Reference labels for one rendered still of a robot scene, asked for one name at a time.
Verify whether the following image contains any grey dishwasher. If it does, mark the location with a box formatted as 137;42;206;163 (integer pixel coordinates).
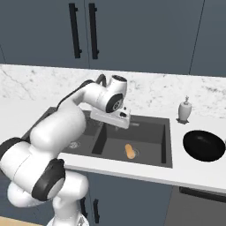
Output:
170;185;226;226

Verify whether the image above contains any black bowl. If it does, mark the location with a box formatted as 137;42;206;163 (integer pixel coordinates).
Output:
182;129;226;163

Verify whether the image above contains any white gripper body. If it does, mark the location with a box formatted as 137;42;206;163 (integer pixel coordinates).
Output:
89;106;131;130

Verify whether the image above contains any orange squash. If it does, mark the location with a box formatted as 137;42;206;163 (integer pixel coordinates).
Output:
124;143;136;160

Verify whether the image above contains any black dishwasher handle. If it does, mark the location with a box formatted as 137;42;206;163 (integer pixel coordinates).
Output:
178;186;226;204

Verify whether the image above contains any short black cupboard handle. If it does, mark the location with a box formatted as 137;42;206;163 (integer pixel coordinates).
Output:
92;198;101;225
79;196;89;219

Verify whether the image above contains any dark grey sink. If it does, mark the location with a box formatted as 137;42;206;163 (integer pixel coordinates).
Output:
21;106;174;170

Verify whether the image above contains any white soap dispenser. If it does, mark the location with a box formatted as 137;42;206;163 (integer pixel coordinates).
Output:
176;94;193;124

